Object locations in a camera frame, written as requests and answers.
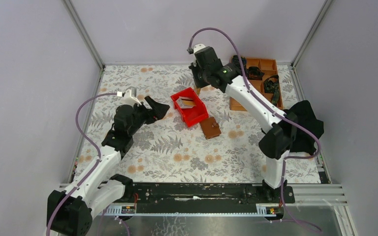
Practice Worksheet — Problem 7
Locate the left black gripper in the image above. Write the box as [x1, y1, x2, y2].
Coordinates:
[128, 96, 170, 137]

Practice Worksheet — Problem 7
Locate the red plastic bin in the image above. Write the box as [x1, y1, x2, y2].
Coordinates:
[170, 88, 209, 128]

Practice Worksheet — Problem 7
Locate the brown leather card holder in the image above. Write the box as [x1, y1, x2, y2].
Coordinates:
[200, 117, 221, 140]

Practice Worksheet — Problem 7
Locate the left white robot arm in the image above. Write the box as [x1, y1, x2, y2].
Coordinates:
[45, 96, 170, 236]

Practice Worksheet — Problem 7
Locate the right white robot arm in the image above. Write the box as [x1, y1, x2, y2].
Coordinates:
[187, 44, 297, 203]

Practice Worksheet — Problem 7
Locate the rolled camouflage belt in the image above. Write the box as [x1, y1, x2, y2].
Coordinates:
[231, 55, 247, 72]

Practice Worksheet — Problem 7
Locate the rolled black belt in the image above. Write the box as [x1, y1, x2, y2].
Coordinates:
[248, 66, 265, 81]

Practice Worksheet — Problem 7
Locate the floral table mat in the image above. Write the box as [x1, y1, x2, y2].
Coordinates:
[73, 64, 322, 184]

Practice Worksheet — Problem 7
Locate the orange compartment tray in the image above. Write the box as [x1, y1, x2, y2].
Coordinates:
[246, 58, 284, 110]

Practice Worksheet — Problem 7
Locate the black cloth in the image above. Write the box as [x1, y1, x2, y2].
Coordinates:
[284, 100, 324, 154]

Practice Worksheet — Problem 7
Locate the perforated metal strip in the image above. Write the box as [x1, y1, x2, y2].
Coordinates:
[105, 204, 284, 219]

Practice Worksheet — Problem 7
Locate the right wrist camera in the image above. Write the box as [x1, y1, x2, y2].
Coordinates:
[187, 44, 206, 66]

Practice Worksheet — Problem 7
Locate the camouflage strap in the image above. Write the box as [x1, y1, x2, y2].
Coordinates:
[263, 75, 281, 107]

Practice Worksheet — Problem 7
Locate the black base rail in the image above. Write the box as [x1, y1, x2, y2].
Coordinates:
[114, 182, 295, 209]

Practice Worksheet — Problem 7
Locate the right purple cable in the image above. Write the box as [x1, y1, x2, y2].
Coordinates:
[187, 28, 323, 234]

